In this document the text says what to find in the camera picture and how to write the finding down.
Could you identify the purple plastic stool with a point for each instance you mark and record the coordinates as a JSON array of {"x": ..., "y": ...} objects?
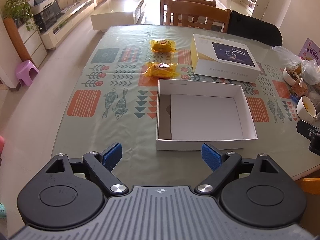
[{"x": 26, "y": 70}]

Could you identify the green potted plant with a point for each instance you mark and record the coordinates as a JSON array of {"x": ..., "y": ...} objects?
[{"x": 17, "y": 5}]

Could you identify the orange wooden chair part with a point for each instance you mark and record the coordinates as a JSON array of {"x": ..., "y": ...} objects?
[{"x": 311, "y": 186}]

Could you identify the teal object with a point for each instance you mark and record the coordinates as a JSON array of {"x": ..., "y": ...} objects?
[{"x": 2, "y": 210}]

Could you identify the white drawer cabinet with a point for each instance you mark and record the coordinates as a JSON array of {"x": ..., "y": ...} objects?
[{"x": 30, "y": 45}]

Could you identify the black appliance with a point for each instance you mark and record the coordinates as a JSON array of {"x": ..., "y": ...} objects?
[{"x": 46, "y": 18}]

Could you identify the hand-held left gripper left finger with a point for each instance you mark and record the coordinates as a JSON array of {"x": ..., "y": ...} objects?
[{"x": 112, "y": 156}]

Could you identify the black garment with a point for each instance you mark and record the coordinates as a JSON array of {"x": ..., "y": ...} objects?
[{"x": 257, "y": 28}]

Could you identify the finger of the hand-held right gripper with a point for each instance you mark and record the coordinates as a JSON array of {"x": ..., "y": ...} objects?
[{"x": 306, "y": 128}]

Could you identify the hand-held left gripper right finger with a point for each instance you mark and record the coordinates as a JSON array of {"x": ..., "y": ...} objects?
[{"x": 210, "y": 157}]

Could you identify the white bowl with food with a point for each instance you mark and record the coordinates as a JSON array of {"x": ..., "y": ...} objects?
[
  {"x": 291, "y": 76},
  {"x": 306, "y": 107}
]

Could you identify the white box lid tablet print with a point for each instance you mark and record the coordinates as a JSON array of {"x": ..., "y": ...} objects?
[{"x": 222, "y": 65}]

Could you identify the yellow snack packet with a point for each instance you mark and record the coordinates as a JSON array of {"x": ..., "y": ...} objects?
[
  {"x": 161, "y": 70},
  {"x": 162, "y": 45}
]

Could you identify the white tv stand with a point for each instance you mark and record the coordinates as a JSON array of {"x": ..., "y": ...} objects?
[{"x": 72, "y": 17}]

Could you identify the white printer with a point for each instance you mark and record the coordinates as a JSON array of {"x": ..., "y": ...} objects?
[{"x": 41, "y": 3}]

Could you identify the wooden dining chair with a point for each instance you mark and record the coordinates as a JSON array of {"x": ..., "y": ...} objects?
[
  {"x": 166, "y": 1},
  {"x": 200, "y": 11}
]

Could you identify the small drink carton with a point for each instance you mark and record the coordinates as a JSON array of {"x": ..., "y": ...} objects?
[{"x": 298, "y": 87}]

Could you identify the patterned glass-covered desktop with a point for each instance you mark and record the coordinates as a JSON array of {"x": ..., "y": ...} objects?
[{"x": 82, "y": 135}]

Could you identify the white cardboard box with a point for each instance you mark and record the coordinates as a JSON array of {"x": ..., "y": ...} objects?
[{"x": 200, "y": 143}]

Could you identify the white low coffee table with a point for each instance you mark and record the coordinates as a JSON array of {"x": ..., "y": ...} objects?
[{"x": 112, "y": 21}]

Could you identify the clear plastic bag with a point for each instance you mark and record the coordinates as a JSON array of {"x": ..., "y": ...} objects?
[
  {"x": 311, "y": 71},
  {"x": 285, "y": 55}
]

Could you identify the pink object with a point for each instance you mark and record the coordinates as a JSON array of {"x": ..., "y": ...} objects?
[{"x": 1, "y": 145}]

